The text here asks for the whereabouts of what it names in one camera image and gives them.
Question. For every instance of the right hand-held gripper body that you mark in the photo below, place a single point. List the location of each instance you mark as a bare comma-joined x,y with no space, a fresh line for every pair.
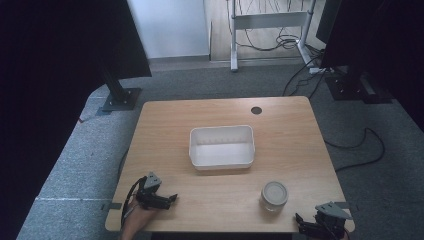
331,216

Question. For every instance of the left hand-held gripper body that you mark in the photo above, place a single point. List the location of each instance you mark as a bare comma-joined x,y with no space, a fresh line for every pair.
150,195

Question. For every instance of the glass jar with white lid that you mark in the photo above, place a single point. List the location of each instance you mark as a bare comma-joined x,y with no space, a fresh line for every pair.
274,194

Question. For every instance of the white plastic bin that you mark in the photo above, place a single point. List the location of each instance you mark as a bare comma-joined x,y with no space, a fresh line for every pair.
220,158

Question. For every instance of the person's right hand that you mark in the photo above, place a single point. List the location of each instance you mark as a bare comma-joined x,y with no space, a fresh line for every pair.
345,236

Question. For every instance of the person's left hand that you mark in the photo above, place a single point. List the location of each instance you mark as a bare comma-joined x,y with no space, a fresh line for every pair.
138,220

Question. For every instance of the black metal stand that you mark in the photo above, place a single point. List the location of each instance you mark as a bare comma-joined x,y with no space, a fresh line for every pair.
353,87
117,96

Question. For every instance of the white power strip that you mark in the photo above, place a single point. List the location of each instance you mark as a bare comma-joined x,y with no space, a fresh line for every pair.
320,70

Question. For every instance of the black curtain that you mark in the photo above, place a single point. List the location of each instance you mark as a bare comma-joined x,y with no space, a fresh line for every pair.
386,43
50,83

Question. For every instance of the dark monitor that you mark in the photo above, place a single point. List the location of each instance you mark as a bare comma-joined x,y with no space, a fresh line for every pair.
328,20

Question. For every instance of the grey table bracket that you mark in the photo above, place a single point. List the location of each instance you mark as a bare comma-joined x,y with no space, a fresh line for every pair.
111,206
342,204

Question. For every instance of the white desk frame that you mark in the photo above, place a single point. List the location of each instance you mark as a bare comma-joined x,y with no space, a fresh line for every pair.
266,20

